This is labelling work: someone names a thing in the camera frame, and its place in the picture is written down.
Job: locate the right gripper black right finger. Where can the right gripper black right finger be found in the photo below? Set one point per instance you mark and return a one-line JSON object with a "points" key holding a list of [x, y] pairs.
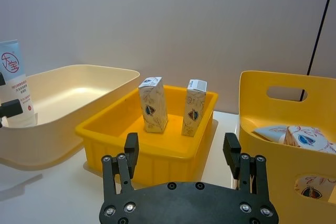
{"points": [[232, 153]]}

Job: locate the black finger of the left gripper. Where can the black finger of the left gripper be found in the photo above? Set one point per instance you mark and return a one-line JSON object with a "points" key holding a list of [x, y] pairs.
{"points": [[2, 79], [10, 108]]}

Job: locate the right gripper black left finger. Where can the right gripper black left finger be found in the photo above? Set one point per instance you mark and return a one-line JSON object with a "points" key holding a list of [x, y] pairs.
{"points": [[131, 155]]}

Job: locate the white tube with red print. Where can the white tube with red print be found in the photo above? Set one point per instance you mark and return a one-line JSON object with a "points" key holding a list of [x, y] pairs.
{"points": [[15, 77]]}

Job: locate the orange-yellow plastic tray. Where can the orange-yellow plastic tray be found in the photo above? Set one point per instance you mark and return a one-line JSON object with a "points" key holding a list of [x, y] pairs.
{"points": [[168, 158]]}

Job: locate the white printed carton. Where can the white printed carton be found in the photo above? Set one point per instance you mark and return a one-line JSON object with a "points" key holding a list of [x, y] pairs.
{"points": [[153, 108], [193, 111], [312, 188], [304, 138]]}

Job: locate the cream plastic bin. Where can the cream plastic bin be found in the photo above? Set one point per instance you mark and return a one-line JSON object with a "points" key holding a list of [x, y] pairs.
{"points": [[65, 95]]}

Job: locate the thin black pole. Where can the thin black pole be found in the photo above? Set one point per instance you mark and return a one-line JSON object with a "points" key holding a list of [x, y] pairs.
{"points": [[320, 22]]}

